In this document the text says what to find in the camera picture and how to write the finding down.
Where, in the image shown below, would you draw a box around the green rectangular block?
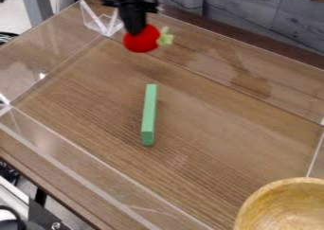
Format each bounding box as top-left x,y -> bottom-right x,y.
141,84 -> 158,146

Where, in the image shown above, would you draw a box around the black cable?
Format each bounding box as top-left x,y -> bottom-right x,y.
0,204 -> 29,230

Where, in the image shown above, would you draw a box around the clear acrylic tray walls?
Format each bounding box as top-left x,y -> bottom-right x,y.
0,7 -> 324,230

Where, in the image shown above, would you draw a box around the black metal bracket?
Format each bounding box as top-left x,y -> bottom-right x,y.
24,200 -> 72,230

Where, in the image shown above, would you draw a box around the wooden bowl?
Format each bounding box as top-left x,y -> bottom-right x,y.
233,177 -> 324,230

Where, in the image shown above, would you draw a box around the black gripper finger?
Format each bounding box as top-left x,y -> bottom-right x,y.
119,4 -> 147,35

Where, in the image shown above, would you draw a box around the red plush fruit green stem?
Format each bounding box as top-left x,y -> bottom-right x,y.
123,25 -> 174,53

